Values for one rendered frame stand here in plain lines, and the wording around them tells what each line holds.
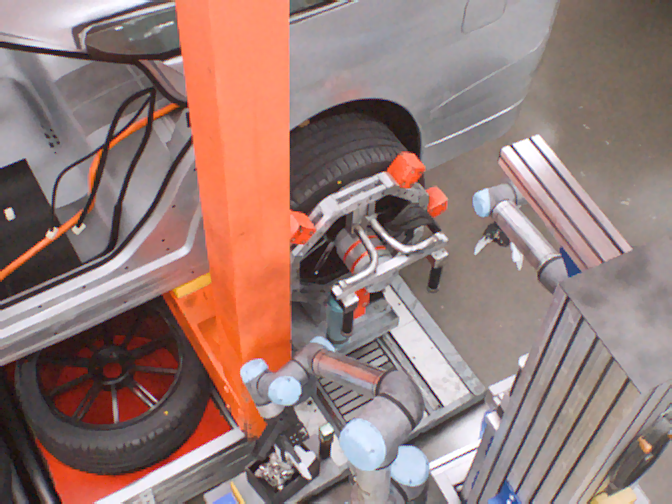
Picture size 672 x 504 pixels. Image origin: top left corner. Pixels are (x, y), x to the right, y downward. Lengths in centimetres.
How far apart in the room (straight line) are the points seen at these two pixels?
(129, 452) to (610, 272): 196
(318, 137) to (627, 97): 240
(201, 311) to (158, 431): 42
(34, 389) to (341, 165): 130
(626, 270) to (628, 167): 298
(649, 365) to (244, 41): 91
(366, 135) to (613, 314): 152
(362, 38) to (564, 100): 231
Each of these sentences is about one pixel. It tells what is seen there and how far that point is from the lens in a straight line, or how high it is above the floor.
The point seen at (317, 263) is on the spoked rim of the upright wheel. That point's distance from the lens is 333.
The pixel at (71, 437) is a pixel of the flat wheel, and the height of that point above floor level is 50.
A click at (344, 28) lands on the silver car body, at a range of 276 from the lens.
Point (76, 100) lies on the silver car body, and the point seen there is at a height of 101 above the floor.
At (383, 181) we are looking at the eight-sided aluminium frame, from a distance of 301.
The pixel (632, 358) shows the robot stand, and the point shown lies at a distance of 171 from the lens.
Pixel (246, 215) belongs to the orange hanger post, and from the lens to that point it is 215.
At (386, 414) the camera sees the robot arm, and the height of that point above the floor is 146.
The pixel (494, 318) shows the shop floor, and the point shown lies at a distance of 410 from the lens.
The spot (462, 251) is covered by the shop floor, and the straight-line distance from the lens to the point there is 427.
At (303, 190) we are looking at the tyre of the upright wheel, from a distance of 295.
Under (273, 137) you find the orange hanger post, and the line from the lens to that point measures 200.
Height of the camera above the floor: 345
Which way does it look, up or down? 55 degrees down
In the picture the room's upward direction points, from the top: 3 degrees clockwise
